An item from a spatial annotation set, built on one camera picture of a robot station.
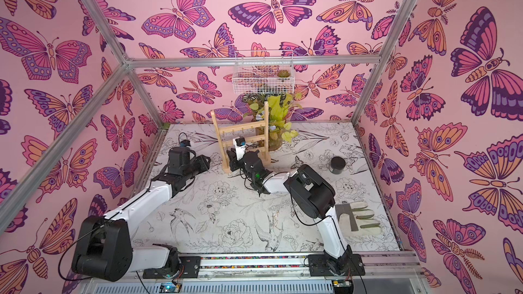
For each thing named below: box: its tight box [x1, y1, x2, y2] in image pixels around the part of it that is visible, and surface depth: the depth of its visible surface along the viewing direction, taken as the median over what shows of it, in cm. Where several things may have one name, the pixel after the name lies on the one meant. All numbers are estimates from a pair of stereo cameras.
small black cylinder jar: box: [328, 156, 346, 175], surface depth 99 cm
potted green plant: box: [242, 93, 304, 152], surface depth 97 cm
